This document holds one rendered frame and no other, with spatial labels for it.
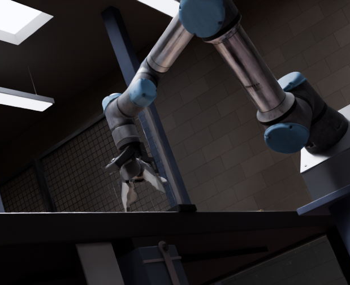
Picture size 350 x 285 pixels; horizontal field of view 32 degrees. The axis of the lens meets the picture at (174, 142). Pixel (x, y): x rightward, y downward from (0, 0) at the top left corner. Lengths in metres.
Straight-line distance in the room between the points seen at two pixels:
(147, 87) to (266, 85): 0.35
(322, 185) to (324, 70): 5.15
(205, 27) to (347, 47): 5.44
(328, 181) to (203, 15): 0.63
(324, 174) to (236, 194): 5.41
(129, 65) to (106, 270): 5.63
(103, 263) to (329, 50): 5.95
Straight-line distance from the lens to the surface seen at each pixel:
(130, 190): 1.81
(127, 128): 1.82
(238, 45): 1.57
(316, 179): 1.84
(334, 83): 6.88
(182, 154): 7.61
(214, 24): 1.51
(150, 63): 1.84
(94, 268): 1.18
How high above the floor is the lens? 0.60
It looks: 18 degrees up
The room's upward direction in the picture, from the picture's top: 21 degrees counter-clockwise
